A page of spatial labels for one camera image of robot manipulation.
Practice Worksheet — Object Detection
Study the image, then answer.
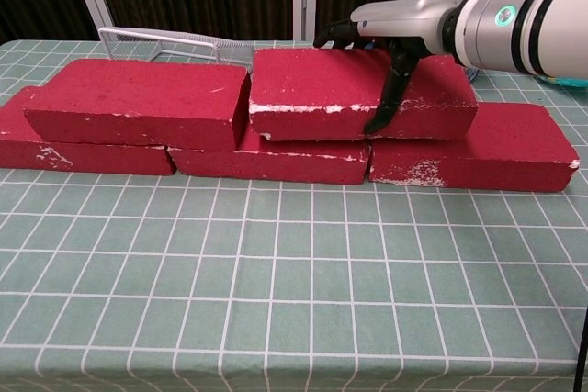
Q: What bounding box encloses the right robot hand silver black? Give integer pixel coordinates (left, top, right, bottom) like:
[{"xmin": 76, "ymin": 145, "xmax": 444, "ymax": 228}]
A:
[{"xmin": 313, "ymin": 0, "xmax": 469, "ymax": 134}]

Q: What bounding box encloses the red foam brick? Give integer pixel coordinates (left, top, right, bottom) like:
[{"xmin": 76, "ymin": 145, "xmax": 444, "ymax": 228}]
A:
[
  {"xmin": 247, "ymin": 47, "xmax": 479, "ymax": 142},
  {"xmin": 22, "ymin": 59, "xmax": 252, "ymax": 152},
  {"xmin": 167, "ymin": 125, "xmax": 372, "ymax": 185},
  {"xmin": 0, "ymin": 86, "xmax": 178, "ymax": 176},
  {"xmin": 367, "ymin": 102, "xmax": 580, "ymax": 192}
]

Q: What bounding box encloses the teal snack bag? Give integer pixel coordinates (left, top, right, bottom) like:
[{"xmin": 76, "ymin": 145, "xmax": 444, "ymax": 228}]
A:
[{"xmin": 541, "ymin": 73, "xmax": 588, "ymax": 91}]

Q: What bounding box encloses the green checked tablecloth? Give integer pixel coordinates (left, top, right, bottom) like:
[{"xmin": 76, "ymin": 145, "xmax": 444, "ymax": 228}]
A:
[{"xmin": 0, "ymin": 38, "xmax": 588, "ymax": 392}]

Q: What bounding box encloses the silver wire mesh rack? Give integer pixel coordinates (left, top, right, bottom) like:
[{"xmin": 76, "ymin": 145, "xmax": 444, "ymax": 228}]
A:
[{"xmin": 97, "ymin": 27, "xmax": 256, "ymax": 73}]

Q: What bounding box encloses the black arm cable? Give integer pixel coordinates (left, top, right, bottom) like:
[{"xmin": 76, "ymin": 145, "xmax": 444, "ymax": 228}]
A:
[{"xmin": 572, "ymin": 302, "xmax": 588, "ymax": 392}]

